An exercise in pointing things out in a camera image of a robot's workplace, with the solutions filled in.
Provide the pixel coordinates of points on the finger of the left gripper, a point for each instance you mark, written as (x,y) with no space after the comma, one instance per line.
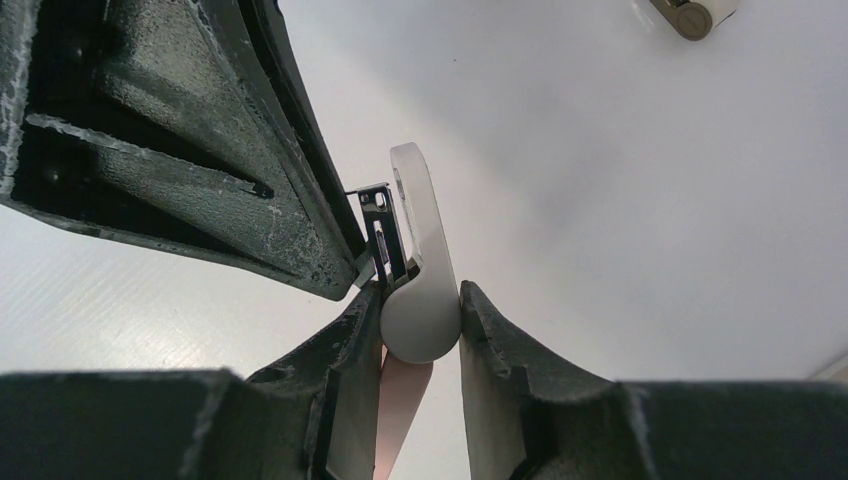
(177,126)

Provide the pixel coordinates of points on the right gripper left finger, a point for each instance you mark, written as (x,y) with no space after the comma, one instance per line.
(311,414)

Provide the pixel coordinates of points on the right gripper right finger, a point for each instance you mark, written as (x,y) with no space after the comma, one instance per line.
(531,414)

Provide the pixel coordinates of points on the small pink white stapler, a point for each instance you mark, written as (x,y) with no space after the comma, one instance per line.
(420,318)

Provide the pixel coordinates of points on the small beige stapler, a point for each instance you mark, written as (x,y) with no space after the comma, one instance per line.
(695,19)

